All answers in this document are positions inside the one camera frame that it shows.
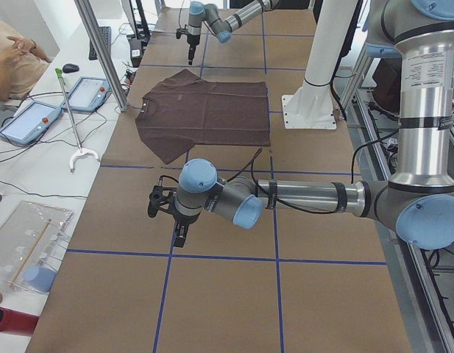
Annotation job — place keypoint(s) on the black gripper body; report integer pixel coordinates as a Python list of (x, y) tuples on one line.
[(191, 40), (182, 219)]

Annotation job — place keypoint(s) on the dark brown t-shirt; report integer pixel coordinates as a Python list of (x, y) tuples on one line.
[(185, 110)]

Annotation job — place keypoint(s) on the wooden stick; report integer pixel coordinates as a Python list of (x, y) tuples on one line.
[(29, 253)]

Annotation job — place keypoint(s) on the clear acrylic box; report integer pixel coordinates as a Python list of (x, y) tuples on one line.
[(18, 233)]

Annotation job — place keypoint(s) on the teach pendant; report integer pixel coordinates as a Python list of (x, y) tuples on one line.
[(88, 94), (28, 125)]

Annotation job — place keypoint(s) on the near teach pendant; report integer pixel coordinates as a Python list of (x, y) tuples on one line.
[(28, 125)]

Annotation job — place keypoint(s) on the black computer mouse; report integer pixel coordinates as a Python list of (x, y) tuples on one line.
[(70, 68)]

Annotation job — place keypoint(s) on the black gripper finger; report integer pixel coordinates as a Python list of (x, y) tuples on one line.
[(191, 60)]

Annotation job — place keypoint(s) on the reacher grabber stick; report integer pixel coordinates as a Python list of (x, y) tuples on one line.
[(81, 150)]

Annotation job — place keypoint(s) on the black box with label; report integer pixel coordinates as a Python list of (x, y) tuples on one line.
[(137, 49)]

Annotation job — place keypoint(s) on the wrist black camera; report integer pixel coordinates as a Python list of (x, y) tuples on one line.
[(181, 31), (161, 199)]

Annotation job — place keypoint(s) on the aluminium frame post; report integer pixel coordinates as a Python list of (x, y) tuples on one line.
[(92, 28)]

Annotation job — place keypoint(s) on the aluminium frame rail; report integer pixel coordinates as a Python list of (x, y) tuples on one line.
[(423, 279)]

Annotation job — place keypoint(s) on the person in beige shirt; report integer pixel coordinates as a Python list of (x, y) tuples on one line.
[(22, 63)]

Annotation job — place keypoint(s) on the red cylinder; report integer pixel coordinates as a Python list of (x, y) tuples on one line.
[(14, 322)]

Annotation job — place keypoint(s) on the blue cup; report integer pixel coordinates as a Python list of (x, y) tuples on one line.
[(40, 278)]

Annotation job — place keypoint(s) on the far teach pendant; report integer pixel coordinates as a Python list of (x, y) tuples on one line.
[(88, 94)]

